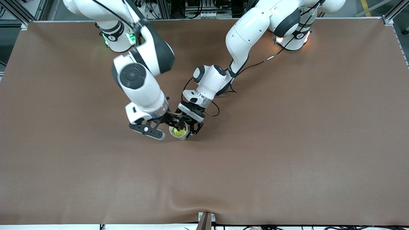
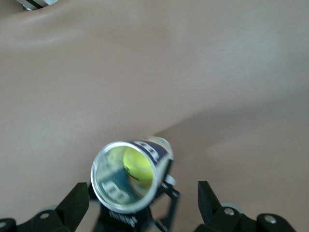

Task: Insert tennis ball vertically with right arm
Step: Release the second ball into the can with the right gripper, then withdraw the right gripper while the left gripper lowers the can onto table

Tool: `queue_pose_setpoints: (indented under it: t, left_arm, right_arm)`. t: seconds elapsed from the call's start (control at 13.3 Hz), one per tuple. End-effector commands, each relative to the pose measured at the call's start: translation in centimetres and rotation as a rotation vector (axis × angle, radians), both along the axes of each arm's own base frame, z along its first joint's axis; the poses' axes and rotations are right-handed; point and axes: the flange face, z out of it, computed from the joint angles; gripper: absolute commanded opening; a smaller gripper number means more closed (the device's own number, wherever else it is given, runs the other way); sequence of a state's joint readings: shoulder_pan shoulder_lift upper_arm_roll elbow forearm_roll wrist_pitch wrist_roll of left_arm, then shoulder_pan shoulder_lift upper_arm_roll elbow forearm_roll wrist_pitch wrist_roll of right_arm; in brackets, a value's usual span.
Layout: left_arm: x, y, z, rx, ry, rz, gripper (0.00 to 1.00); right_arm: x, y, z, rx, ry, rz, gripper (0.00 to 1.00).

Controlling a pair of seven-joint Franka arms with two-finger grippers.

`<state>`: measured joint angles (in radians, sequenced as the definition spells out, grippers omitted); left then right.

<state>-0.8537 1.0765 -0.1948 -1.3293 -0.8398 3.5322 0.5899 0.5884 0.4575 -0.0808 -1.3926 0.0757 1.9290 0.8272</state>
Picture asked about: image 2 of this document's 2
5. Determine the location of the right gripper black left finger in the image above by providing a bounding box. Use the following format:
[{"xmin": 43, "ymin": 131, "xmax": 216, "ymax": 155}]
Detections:
[{"xmin": 0, "ymin": 182, "xmax": 90, "ymax": 232}]

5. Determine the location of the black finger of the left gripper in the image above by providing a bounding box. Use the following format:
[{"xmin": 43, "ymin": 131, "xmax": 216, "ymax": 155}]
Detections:
[{"xmin": 154, "ymin": 182, "xmax": 181, "ymax": 232}]

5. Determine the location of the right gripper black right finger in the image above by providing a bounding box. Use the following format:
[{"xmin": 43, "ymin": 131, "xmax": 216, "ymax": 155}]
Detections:
[{"xmin": 195, "ymin": 180, "xmax": 298, "ymax": 232}]

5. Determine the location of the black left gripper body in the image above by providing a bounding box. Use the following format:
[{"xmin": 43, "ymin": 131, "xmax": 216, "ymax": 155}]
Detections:
[{"xmin": 95, "ymin": 204, "xmax": 158, "ymax": 232}]

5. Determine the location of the clear tennis ball can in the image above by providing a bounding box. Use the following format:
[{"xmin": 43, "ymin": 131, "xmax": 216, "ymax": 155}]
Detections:
[{"xmin": 90, "ymin": 136, "xmax": 175, "ymax": 213}]

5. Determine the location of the yellow tennis ball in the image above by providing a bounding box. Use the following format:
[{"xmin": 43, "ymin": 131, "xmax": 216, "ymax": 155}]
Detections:
[{"xmin": 123, "ymin": 147, "xmax": 154, "ymax": 188}]

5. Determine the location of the brown table mat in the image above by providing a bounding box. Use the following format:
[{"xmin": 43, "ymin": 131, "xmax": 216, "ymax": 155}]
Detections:
[{"xmin": 0, "ymin": 0, "xmax": 309, "ymax": 232}]

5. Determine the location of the aluminium bracket with profile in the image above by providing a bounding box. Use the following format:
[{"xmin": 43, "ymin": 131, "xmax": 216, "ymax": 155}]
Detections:
[{"xmin": 14, "ymin": 0, "xmax": 57, "ymax": 11}]

